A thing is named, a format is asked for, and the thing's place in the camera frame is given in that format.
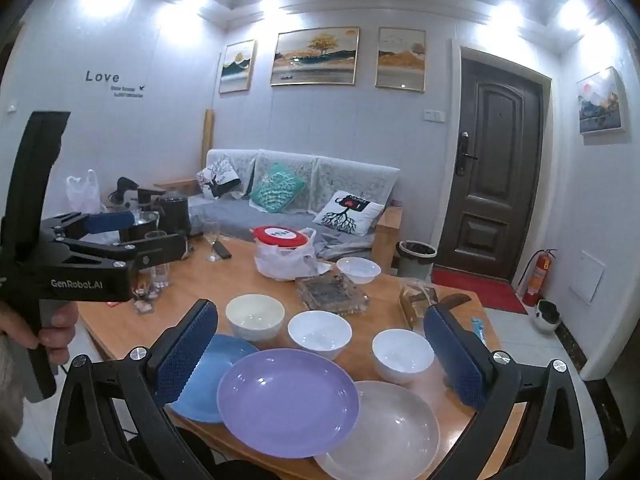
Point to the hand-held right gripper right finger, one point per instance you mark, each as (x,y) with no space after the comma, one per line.
(460,360)

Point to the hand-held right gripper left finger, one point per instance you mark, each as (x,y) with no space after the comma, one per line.
(185,355)

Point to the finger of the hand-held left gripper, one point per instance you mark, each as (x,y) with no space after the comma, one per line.
(112,221)
(160,251)

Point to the blue plate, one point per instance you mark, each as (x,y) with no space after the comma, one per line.
(210,385)

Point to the cream bowl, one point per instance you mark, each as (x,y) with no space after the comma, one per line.
(255,315)

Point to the clear plate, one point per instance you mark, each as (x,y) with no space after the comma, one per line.
(395,430)

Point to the purple plate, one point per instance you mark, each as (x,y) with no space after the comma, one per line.
(287,402)

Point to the person's left forearm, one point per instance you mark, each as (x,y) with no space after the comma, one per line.
(10,400)

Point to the person's left hand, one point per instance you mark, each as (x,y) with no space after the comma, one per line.
(55,325)

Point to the glass tumbler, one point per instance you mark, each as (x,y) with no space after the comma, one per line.
(160,277)

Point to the small blue packet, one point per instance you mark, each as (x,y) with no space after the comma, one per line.
(478,331)

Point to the black appliance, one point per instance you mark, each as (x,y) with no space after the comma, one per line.
(125,187)

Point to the black kettle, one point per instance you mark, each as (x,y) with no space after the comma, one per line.
(172,215)

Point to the white plastic bag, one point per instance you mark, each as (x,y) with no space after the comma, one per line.
(282,265)
(82,192)

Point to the wine glass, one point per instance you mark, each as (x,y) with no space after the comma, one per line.
(212,237)

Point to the black remote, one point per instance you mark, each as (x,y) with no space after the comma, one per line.
(222,250)

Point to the red doormat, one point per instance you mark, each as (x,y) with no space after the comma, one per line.
(480,292)

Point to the gold packet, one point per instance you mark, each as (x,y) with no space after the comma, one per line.
(415,302)

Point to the black tree print pillow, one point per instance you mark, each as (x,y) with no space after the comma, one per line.
(217,175)

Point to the trash bin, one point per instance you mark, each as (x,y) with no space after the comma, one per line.
(415,260)

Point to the red fire extinguisher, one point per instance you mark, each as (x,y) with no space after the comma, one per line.
(539,280)

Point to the red lid food container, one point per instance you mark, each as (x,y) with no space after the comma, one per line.
(277,236)

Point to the grey sofa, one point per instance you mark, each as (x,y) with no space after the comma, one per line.
(280,220)

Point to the wooden plank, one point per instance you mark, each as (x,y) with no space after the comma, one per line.
(207,135)

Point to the teal pillow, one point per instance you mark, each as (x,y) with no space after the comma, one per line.
(277,187)

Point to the shallow white plastic bowl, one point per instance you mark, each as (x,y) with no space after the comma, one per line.
(358,269)

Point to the glass ashtray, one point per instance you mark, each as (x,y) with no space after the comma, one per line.
(330,295)

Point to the white root print pillow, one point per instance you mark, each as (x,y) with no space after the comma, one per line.
(347,212)

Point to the dark brown door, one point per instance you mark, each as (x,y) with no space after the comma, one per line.
(492,170)

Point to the small landscape painting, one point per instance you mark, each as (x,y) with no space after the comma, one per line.
(237,66)
(400,60)

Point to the wide landscape painting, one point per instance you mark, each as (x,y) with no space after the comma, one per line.
(315,56)

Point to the white framed mountain painting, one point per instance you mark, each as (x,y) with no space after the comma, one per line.
(601,101)

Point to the black wall lettering sticker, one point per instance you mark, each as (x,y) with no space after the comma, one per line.
(102,77)

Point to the white wall panel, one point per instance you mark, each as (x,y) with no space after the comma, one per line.
(594,276)

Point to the wall switch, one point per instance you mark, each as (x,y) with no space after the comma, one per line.
(434,115)

